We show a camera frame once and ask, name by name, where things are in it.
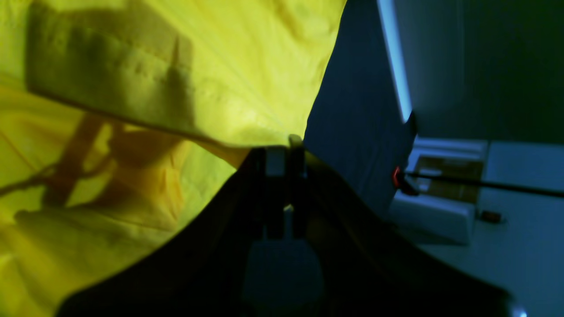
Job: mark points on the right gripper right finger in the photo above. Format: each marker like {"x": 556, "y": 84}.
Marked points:
{"x": 298, "y": 174}

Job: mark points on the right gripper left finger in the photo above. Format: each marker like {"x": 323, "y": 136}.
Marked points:
{"x": 274, "y": 191}

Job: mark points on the yellow t-shirt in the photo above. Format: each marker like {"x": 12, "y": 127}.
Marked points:
{"x": 121, "y": 119}

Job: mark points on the black table cloth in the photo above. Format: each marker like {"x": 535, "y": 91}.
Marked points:
{"x": 356, "y": 125}

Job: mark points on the white power strip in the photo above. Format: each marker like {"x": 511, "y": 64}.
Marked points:
{"x": 443, "y": 212}

